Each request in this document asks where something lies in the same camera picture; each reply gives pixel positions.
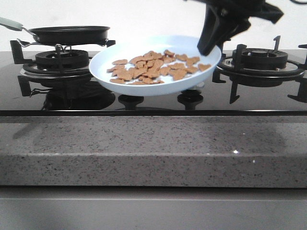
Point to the black glass gas cooktop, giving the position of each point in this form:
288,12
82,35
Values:
222,94

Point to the black frying pan green handle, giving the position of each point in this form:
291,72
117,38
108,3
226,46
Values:
64,35

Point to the brown meat pieces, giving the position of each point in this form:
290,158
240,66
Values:
152,67

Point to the silver wire pan reducer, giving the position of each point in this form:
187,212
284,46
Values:
23,44

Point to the black round gas burner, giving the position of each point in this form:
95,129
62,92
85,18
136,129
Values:
70,59
263,59

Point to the black pan support grate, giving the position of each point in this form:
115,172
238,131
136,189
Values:
30,69
232,68

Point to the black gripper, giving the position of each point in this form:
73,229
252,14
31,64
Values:
219,25

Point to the silver stove knob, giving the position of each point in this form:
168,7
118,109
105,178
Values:
199,86

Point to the grey cabinet front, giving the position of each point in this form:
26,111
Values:
133,208

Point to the light blue plate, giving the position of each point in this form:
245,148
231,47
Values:
178,44

